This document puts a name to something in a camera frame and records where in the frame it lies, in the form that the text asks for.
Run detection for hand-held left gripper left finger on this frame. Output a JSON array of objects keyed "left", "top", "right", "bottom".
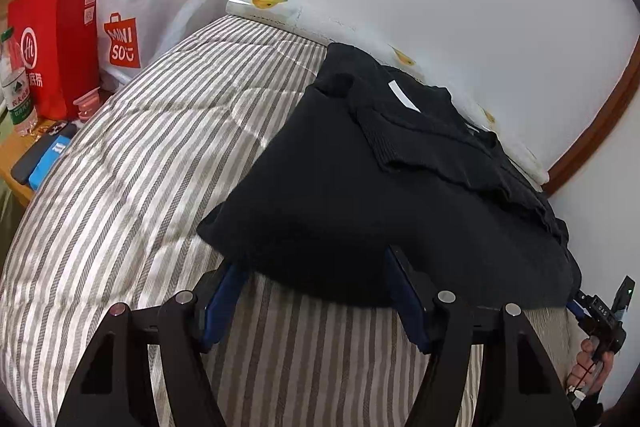
[{"left": 55, "top": 259, "right": 251, "bottom": 427}]

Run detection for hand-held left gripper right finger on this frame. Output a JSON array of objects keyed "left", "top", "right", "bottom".
[{"left": 385, "top": 246, "right": 573, "bottom": 427}]

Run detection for black sweatshirt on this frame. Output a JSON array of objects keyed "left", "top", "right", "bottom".
[{"left": 196, "top": 42, "right": 586, "bottom": 310}]

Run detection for person's right hand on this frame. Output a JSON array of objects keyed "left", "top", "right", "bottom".
[{"left": 567, "top": 337, "right": 616, "bottom": 395}]

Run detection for striped bed blanket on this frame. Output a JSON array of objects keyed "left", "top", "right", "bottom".
[{"left": 0, "top": 14, "right": 576, "bottom": 427}]

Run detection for blue flat box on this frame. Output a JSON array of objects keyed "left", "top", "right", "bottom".
[{"left": 28, "top": 129, "right": 78, "bottom": 190}]

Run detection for clear plastic cup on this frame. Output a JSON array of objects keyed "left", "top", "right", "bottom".
[{"left": 72, "top": 88, "right": 103, "bottom": 120}]

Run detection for black phone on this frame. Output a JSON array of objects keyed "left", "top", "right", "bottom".
[{"left": 11, "top": 122, "right": 78, "bottom": 185}]

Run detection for wooden nightstand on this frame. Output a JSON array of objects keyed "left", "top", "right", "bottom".
[{"left": 0, "top": 117, "right": 61, "bottom": 208}]

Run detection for clear water bottle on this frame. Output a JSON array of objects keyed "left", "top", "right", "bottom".
[{"left": 0, "top": 27, "right": 38, "bottom": 138}]

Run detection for red paper bag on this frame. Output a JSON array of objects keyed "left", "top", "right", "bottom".
[{"left": 7, "top": 0, "right": 103, "bottom": 120}]

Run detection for brown wooden frame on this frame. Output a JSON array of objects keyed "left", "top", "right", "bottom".
[{"left": 542, "top": 52, "right": 640, "bottom": 198}]

